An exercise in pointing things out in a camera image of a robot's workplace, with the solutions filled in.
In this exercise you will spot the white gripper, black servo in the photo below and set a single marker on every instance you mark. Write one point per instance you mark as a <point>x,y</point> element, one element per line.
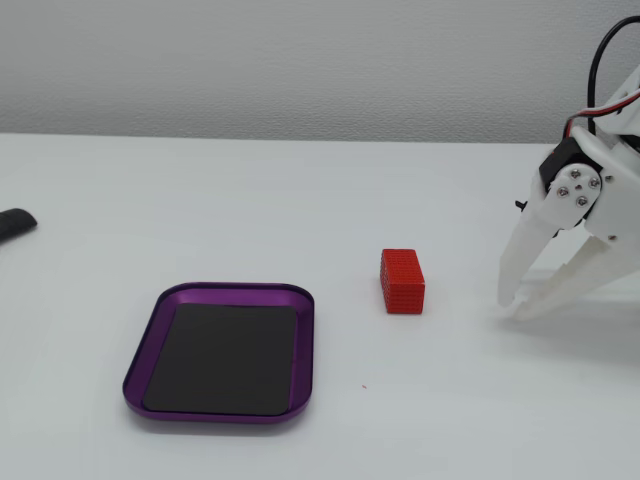
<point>575,189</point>

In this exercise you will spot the red textured block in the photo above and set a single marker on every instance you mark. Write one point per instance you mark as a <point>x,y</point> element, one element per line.
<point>404,282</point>

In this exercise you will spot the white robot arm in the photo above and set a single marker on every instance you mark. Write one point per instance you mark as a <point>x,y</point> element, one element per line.
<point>627,102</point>

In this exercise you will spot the purple metal tray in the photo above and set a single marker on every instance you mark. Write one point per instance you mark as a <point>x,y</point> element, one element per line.
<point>150,345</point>

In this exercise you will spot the black rounded object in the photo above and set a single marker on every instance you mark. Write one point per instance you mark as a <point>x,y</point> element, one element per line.
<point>15,222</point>

